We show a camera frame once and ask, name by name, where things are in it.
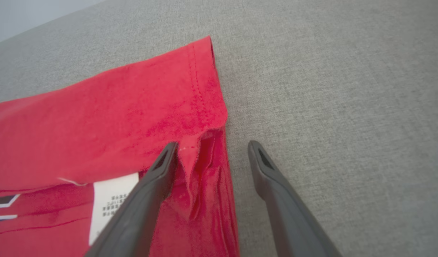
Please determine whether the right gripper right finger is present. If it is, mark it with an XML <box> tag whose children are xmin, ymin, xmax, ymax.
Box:
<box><xmin>248</xmin><ymin>140</ymin><xmax>343</xmax><ymax>257</ymax></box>

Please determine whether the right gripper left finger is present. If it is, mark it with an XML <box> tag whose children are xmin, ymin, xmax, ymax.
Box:
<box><xmin>84</xmin><ymin>142</ymin><xmax>179</xmax><ymax>257</ymax></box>

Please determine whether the red basketball jersey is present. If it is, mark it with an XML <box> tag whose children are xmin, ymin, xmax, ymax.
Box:
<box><xmin>0</xmin><ymin>36</ymin><xmax>240</xmax><ymax>257</ymax></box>

